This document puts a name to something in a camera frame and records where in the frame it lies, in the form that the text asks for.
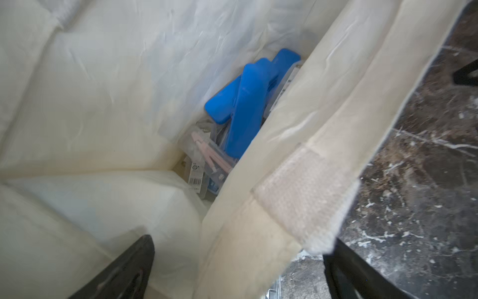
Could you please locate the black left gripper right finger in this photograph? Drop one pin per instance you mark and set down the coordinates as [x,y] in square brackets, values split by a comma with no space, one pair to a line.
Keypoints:
[348,276]

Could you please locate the clear case pink compass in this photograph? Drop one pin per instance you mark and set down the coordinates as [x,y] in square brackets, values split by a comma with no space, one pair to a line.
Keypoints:
[202,150]

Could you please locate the blue compass case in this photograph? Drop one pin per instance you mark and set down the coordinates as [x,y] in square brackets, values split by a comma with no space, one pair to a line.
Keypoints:
[256,81]
[282,62]
[220,106]

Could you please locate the starry night canvas bag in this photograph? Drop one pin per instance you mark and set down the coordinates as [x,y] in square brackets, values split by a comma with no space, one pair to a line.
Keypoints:
[95,96]

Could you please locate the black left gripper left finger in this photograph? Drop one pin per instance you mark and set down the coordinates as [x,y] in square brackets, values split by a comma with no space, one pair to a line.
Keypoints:
[126,277]

